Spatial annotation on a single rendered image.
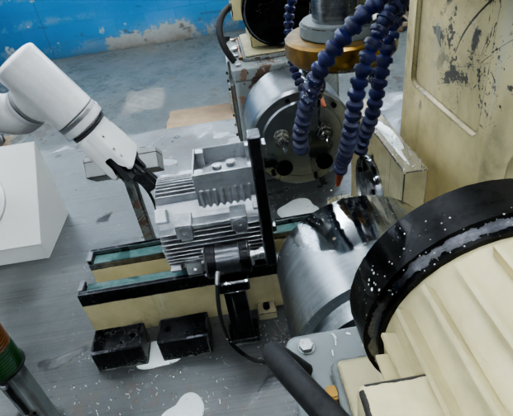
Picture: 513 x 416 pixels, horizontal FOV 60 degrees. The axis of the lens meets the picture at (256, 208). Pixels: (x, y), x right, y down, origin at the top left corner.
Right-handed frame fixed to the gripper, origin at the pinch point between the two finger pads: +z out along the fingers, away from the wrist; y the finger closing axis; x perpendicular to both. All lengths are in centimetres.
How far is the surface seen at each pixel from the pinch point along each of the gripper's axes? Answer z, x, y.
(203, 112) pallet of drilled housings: 79, -50, -254
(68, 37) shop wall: -15, -196, -548
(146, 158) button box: 0.7, -3.0, -13.8
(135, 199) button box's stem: 7.5, -13.6, -14.7
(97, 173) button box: -3.9, -13.7, -12.7
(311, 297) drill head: 9.4, 23.5, 41.2
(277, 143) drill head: 16.5, 22.8, -12.1
